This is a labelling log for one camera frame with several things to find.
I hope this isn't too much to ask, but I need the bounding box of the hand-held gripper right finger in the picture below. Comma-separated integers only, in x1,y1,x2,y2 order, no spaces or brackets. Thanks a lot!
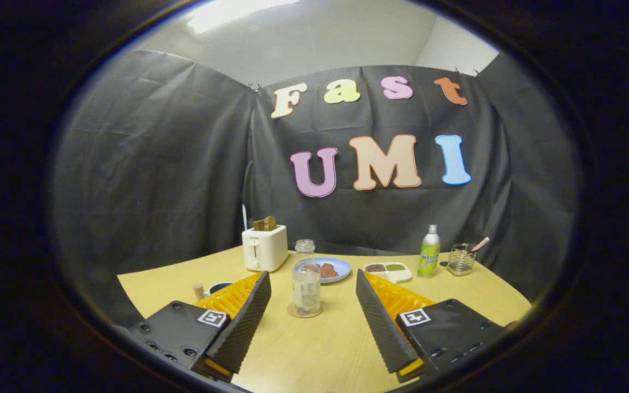
355,269,506,384

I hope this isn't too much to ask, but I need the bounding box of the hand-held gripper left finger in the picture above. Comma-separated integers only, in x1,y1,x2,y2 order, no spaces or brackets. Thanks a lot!
129,270,272,383

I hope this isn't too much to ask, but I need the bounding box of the round printed coaster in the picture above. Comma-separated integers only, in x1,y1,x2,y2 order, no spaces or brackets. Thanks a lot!
287,301,324,319

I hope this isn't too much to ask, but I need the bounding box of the grey-green cup with wooden handle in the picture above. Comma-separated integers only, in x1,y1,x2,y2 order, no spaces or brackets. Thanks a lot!
193,282,234,300

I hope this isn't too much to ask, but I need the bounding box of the clear glass juice bottle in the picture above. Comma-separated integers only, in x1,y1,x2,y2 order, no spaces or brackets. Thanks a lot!
292,239,322,315

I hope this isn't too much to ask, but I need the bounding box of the green soda bottle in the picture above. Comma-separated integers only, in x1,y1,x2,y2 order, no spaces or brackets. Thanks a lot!
417,224,441,278

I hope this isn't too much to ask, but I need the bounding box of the white divided grain tray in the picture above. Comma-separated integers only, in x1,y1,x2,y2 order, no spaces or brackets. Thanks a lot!
363,262,413,283

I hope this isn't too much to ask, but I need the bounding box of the wooden table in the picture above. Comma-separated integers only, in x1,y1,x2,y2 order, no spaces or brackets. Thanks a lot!
117,246,533,393

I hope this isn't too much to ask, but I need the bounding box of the blue plate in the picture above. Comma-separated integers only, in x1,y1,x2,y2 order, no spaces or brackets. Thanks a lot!
295,257,352,284

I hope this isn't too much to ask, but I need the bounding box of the white toaster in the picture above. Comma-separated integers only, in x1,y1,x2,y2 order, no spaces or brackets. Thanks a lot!
242,225,289,272

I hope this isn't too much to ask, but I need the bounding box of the black backdrop cloth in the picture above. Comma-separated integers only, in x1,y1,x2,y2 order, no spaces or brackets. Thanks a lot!
50,49,583,328

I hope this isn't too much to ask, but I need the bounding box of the wire mesh utensil holder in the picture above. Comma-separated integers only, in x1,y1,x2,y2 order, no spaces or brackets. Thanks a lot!
447,243,477,276

